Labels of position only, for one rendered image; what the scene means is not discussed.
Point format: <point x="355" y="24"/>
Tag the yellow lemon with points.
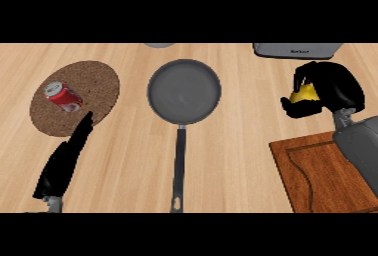
<point x="305" y="94"/>

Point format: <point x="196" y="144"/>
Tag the round brown cork placemat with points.
<point x="79" y="96"/>

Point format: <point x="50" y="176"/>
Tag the brown wooden cutting board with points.
<point x="326" y="176"/>

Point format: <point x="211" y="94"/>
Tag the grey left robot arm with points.
<point x="54" y="204"/>

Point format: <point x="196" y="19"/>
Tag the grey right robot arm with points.
<point x="358" y="146"/>

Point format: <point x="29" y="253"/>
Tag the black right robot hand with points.
<point x="341" y="83"/>

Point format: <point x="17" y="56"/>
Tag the grey appliance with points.
<point x="296" y="50"/>

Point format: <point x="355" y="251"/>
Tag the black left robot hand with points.
<point x="60" y="166"/>

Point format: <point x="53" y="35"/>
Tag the grey frying pan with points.
<point x="184" y="96"/>

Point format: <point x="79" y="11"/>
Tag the red soda can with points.
<point x="64" y="96"/>

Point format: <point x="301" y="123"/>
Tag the grey round object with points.
<point x="160" y="45"/>

